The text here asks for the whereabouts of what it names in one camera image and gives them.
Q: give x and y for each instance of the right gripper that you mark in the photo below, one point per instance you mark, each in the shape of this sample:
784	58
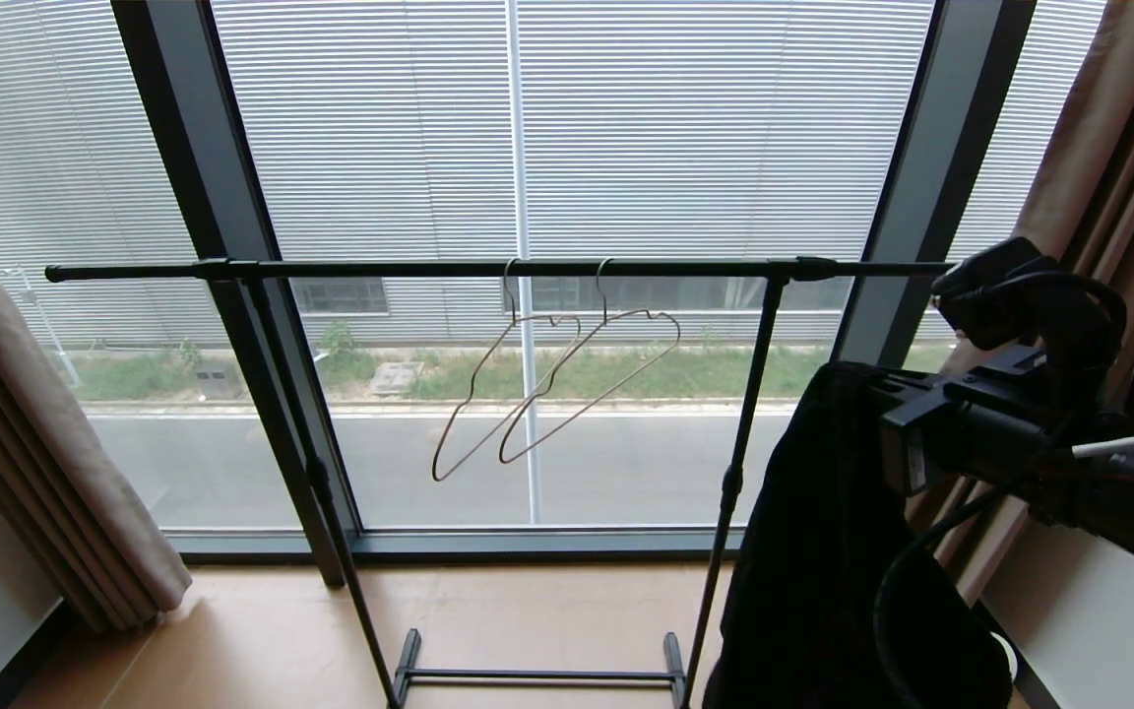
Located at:
990	438

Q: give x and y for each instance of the black shorts with white stripes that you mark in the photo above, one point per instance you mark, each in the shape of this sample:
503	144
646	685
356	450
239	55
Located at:
823	551

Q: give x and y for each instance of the pink clothes hanger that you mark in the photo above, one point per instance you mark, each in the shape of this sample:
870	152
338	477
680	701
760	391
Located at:
516	317
607	320

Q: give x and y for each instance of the black clothes rack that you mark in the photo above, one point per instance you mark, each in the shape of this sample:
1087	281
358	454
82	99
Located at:
380	268

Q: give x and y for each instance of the brown curtain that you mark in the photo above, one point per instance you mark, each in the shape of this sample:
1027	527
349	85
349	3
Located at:
1099	128
35	473

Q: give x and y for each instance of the window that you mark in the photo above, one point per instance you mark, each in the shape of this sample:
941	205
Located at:
675	148

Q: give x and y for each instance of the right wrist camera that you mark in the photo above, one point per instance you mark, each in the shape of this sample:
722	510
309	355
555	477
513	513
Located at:
990	290

